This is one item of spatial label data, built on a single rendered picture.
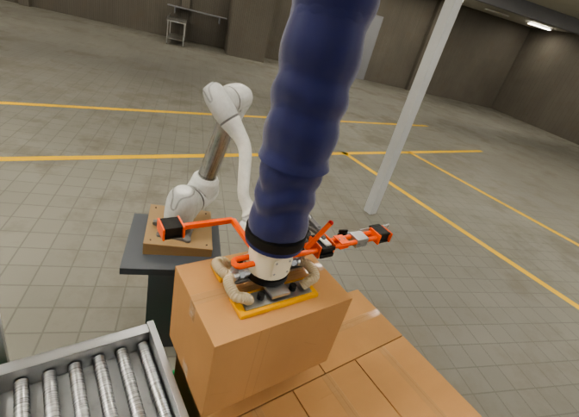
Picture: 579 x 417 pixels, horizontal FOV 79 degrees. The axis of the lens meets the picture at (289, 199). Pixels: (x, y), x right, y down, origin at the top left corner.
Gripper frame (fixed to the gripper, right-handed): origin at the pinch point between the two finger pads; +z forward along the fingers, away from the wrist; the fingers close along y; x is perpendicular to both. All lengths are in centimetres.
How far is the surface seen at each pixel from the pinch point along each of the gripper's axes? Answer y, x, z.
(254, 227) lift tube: -15.5, 37.0, 1.2
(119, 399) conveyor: 71, 76, -10
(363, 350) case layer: 66, -39, 17
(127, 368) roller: 65, 71, -18
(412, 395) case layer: 66, -44, 47
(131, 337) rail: 61, 68, -30
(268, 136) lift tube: -48, 38, -1
